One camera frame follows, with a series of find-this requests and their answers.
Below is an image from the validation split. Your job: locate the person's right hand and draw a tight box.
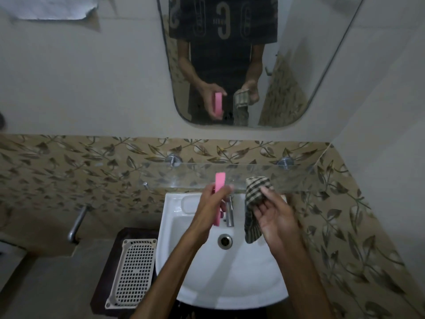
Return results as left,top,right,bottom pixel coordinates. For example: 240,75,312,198
252,186,301,260

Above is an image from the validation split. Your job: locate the checked cloth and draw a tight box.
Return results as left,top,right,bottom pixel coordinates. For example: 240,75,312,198
244,176,276,244

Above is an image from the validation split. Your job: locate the white ceramic sink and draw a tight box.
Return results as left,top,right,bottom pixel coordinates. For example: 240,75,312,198
155,192,289,311

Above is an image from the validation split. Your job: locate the rounded wall mirror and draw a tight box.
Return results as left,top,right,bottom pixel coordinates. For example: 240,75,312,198
156,0,366,129

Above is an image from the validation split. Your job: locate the white torn paper sheet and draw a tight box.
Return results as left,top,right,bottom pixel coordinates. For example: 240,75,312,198
0,0,101,21

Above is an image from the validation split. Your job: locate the metal sink drain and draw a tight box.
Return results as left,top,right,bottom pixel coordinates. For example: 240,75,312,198
217,233,234,250

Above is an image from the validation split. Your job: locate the chrome wall tap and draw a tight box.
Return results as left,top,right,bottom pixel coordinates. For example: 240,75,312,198
67,204,95,245

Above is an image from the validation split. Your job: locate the dark wooden stand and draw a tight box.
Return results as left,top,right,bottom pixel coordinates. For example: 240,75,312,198
90,228,160,318

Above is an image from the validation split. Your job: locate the white ceramic fixture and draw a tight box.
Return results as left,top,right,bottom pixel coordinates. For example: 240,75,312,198
0,241,28,293

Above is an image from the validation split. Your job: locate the clear glass shelf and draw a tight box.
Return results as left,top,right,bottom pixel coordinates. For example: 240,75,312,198
139,161,320,194

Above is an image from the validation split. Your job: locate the white perforated plastic tray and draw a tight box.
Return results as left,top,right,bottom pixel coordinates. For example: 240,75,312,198
104,238,158,310

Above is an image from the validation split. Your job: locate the person's left hand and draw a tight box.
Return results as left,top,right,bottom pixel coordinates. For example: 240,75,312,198
186,184,234,244

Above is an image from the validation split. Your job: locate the chrome sink faucet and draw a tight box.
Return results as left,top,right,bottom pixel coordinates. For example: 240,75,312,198
225,195,235,228

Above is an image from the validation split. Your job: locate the person's right forearm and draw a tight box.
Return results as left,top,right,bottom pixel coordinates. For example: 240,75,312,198
266,242,333,319

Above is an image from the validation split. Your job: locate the person's left forearm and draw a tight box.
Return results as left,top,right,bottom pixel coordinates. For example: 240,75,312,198
130,227,213,319

